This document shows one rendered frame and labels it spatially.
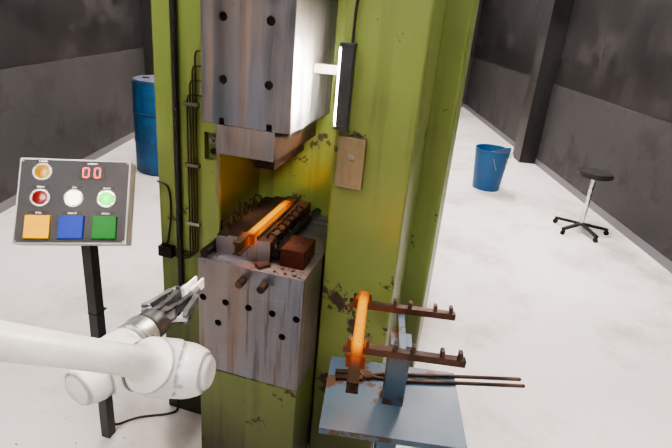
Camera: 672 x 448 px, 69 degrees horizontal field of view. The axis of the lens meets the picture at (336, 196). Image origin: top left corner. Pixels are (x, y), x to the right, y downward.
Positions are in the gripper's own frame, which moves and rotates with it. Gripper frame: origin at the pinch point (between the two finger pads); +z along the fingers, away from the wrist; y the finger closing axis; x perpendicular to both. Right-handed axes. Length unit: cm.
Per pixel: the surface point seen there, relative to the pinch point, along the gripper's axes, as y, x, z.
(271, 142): 6.5, 33.5, 35.0
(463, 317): 82, -100, 176
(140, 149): -252, -74, 312
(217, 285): -8.6, -17.5, 28.9
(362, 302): 42.9, -5.8, 20.5
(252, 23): -1, 67, 35
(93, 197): -50, 9, 22
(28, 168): -70, 17, 18
